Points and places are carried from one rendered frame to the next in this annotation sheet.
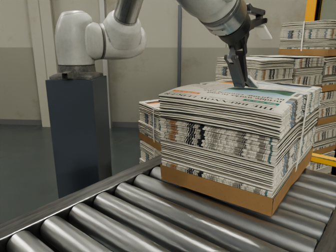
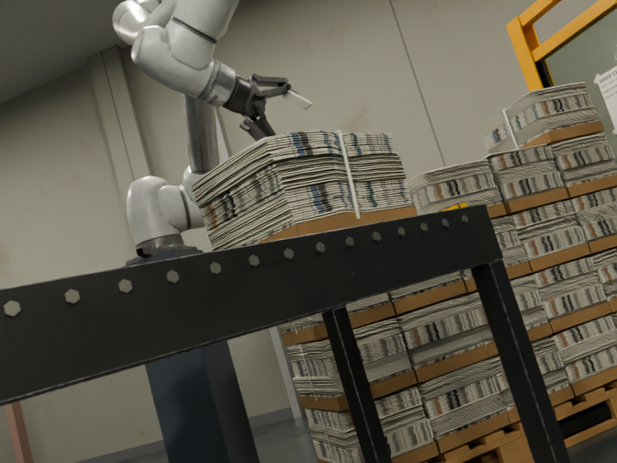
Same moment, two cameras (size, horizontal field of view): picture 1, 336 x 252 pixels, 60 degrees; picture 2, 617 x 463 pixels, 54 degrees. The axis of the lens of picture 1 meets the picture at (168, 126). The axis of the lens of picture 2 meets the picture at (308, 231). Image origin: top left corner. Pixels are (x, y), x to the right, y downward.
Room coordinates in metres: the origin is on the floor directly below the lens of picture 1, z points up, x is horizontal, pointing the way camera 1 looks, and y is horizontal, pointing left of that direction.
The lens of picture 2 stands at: (-0.58, -0.42, 0.67)
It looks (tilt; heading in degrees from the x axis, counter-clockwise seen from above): 8 degrees up; 10
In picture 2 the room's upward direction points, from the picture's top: 16 degrees counter-clockwise
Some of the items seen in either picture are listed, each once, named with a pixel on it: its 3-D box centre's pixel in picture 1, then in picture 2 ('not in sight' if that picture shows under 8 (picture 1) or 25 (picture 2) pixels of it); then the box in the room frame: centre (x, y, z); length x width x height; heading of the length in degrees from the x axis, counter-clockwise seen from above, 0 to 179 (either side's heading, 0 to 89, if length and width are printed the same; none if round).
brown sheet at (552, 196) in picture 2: not in sight; (507, 212); (1.99, -0.79, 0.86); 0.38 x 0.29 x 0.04; 33
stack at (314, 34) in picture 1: (305, 112); (580, 245); (2.15, -1.04, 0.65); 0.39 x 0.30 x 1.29; 31
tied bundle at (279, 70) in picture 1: (252, 76); (439, 207); (1.84, -0.53, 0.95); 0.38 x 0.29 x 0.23; 31
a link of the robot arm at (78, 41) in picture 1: (77, 38); (153, 209); (1.30, 0.39, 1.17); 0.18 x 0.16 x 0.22; 120
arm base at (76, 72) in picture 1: (75, 71); (157, 250); (1.27, 0.40, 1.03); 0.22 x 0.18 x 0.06; 175
